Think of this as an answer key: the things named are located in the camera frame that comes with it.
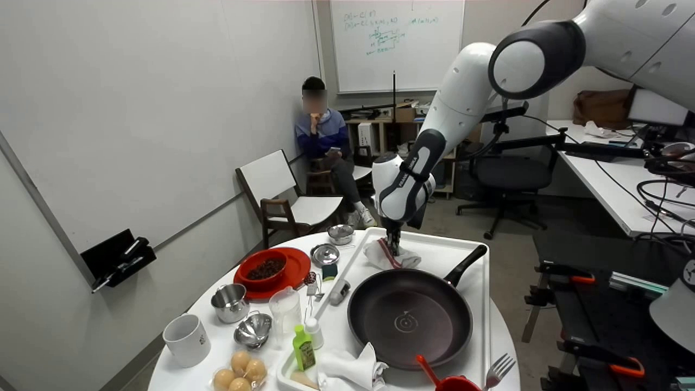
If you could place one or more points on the red bowl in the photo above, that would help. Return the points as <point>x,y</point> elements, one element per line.
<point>251,276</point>

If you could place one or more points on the small white bottle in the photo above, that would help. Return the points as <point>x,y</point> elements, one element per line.
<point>316,335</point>

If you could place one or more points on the brown cardboard box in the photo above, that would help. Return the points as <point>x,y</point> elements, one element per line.
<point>601,112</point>

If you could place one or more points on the clear plastic cup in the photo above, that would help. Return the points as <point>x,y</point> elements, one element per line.
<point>284,316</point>

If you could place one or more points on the crumpled white cloth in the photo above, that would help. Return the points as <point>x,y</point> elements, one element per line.
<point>354,367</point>

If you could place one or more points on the computer monitor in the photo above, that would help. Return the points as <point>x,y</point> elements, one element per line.
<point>654,110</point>

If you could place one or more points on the black robot workbench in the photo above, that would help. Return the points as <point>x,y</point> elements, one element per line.
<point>601,318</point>

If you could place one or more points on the black tripod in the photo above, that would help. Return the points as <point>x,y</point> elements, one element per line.
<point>393,115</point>

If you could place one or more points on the wall whiteboard with writing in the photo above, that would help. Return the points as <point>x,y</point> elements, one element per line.
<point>405,50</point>

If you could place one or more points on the bread roll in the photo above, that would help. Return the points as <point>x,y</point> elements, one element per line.
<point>257,369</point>
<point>222,379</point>
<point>241,361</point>
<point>239,385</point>

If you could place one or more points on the dark green sponge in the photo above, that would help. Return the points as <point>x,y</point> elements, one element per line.
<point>328,271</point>

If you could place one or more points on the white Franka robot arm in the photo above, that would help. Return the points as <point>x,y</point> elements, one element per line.
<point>463,87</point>

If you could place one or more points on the shiny steel bowl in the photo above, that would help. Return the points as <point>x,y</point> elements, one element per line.
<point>253,331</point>

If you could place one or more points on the small cardboard box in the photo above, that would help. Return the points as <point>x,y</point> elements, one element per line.
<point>405,113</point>

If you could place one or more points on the black frying pan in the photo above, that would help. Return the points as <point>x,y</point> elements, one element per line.
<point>405,318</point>

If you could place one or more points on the steel cup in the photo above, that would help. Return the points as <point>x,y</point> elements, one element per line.
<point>230,306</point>

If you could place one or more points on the silver fork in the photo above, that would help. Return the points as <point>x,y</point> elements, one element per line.
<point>500,365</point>

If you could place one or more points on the white desk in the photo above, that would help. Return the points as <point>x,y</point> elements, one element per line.
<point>616,187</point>

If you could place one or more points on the large whiteboard with grey frame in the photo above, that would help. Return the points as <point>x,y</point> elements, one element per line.
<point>145,132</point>

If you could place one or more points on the red spoon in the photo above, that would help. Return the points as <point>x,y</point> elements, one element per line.
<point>426,367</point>

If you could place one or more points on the black stereo camera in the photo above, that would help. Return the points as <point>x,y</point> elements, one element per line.
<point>507,113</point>

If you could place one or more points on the black office chair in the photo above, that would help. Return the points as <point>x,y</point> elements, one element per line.
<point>511,175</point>

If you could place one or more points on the seated person in blue sweater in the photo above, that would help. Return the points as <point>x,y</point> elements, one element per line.
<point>323,137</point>

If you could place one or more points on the grey cylinder shaker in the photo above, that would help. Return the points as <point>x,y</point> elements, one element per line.
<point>339,291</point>

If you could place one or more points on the red plate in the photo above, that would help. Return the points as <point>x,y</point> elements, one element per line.
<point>297,278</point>

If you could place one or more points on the pale green bar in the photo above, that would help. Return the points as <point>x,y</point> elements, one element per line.
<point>638,283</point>

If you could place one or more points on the white towel with red stripes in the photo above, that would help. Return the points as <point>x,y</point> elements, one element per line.
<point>409,258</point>

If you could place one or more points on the wooden chair with white seat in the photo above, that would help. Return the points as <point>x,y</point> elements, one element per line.
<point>364,175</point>
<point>267,175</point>

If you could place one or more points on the black marker tray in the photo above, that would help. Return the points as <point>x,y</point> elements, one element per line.
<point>112,258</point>

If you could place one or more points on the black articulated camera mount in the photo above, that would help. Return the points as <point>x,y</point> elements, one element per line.
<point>536,140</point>

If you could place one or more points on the small metal utensil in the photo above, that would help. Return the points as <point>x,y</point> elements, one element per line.
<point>314,285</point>

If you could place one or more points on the white mug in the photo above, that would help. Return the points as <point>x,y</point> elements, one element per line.
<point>187,340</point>

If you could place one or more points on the small steel dish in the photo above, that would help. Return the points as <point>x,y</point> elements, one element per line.
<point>339,234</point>

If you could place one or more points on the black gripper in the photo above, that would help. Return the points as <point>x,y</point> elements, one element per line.
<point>392,227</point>

